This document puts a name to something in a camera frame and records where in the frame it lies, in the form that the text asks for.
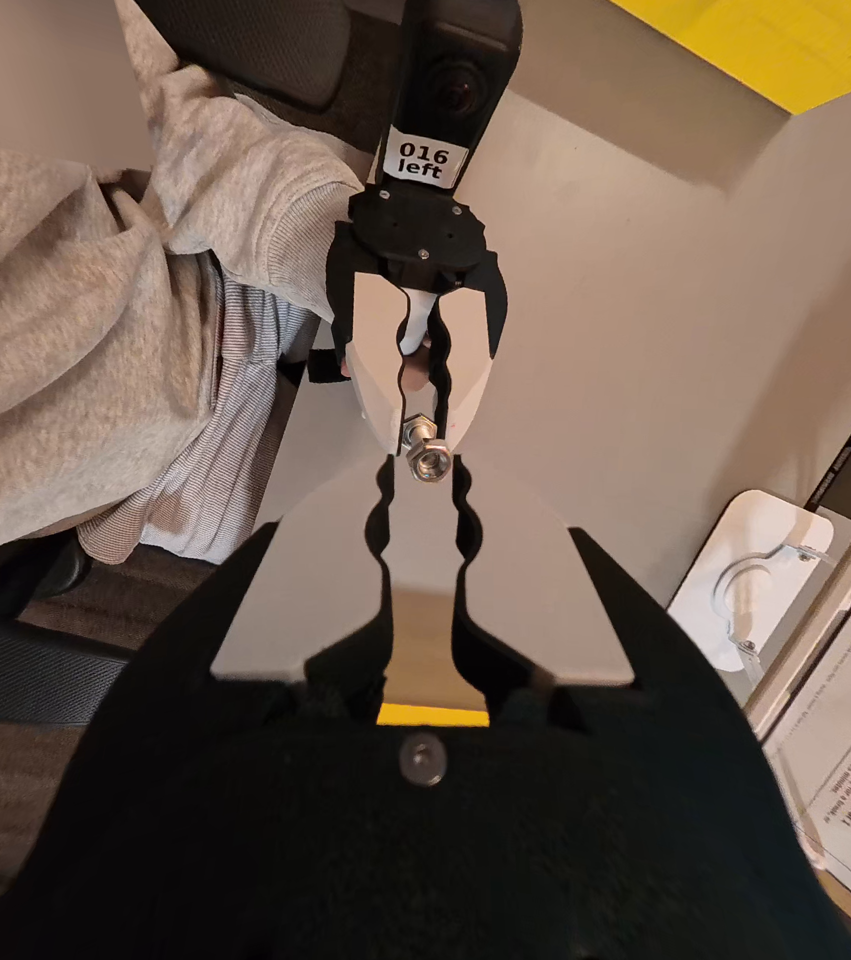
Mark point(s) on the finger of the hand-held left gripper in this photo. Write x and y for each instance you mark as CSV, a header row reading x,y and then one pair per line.
x,y
470,345
373,345

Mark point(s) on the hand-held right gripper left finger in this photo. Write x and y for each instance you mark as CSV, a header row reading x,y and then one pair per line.
x,y
305,585

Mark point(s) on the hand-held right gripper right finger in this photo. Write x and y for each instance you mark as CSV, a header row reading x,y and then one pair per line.
x,y
545,585

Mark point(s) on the metal hex bolt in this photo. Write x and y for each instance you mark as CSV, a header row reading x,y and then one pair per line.
x,y
416,427

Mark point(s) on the metal hex nut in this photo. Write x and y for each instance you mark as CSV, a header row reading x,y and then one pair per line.
x,y
416,472

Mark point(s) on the person's left forearm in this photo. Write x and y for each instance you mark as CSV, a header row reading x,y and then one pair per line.
x,y
245,187

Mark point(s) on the grey desk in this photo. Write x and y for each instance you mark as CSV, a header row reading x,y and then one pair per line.
x,y
620,300

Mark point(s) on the person's left hand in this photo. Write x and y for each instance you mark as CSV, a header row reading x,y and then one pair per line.
x,y
416,371

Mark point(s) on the white stand base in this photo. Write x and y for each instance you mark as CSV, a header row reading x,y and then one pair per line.
x,y
703,555

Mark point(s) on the person's torso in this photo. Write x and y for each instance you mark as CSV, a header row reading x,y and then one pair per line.
x,y
58,337

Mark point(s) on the wood-edged sign board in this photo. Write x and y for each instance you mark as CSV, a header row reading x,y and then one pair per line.
x,y
845,712

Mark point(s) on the yellow plastic bin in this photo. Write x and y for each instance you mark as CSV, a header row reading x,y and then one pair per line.
x,y
770,45

